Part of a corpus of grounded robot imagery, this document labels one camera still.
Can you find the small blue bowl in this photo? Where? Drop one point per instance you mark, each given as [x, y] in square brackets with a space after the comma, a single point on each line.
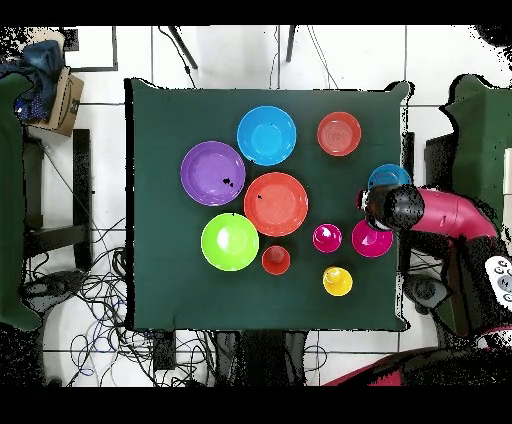
[390, 176]

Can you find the pink bowl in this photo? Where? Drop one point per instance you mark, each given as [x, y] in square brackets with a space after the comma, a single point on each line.
[370, 244]

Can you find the pink cup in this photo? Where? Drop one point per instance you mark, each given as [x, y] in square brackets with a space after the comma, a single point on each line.
[328, 242]

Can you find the large orange bowl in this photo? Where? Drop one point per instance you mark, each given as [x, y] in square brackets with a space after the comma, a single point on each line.
[276, 208]

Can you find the green bowl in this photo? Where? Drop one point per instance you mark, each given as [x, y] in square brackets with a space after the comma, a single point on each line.
[234, 252]

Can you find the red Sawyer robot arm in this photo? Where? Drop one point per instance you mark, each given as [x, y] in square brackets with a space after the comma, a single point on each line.
[452, 212]

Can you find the small orange bowl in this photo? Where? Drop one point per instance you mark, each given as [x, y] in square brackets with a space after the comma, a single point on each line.
[339, 134]

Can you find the yellow cup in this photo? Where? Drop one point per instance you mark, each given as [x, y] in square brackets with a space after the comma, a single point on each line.
[340, 286]

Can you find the orange cup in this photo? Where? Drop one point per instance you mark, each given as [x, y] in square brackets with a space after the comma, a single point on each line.
[276, 260]

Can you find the dark grey stand base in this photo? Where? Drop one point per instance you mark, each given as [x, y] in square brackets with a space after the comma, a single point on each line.
[424, 292]
[52, 286]

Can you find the large blue bowl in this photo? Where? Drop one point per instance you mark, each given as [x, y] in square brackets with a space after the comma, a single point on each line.
[266, 135]

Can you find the green covered side table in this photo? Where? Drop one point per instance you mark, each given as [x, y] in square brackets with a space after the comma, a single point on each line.
[10, 200]
[480, 140]

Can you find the purple bowl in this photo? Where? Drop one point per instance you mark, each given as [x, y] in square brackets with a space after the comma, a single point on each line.
[204, 168]

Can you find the black tripod leg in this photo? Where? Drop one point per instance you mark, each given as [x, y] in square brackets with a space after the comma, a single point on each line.
[182, 47]
[290, 44]

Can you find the dark green tablecloth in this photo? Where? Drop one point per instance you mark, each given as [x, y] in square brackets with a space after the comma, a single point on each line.
[168, 120]

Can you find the black power strip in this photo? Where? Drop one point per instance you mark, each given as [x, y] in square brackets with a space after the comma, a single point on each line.
[164, 350]

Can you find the blue cloth bundle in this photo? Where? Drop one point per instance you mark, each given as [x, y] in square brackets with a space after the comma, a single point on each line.
[40, 68]

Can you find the black chair frame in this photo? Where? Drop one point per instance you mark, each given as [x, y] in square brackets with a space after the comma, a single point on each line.
[82, 180]
[438, 160]

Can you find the white board black frame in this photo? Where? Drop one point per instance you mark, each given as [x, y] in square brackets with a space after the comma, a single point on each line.
[92, 48]

